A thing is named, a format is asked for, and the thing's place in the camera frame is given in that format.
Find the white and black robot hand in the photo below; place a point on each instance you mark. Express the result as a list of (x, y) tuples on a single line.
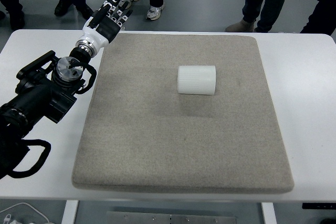
[(103, 26)]

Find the white ribbed cup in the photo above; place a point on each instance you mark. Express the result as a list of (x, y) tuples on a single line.
[(196, 80)]

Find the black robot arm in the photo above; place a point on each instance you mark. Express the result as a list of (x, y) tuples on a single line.
[(47, 88)]

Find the black leather shoe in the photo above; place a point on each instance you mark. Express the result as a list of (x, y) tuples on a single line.
[(85, 11), (62, 8)]

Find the white and grey sneaker right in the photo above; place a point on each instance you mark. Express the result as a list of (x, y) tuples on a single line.
[(154, 13)]

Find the beige felt mat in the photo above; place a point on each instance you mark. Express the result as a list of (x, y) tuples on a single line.
[(141, 135)]

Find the tan suede boot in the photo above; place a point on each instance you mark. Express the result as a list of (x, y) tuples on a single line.
[(240, 27)]

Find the black table control panel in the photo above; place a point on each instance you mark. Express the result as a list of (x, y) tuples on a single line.
[(319, 206)]

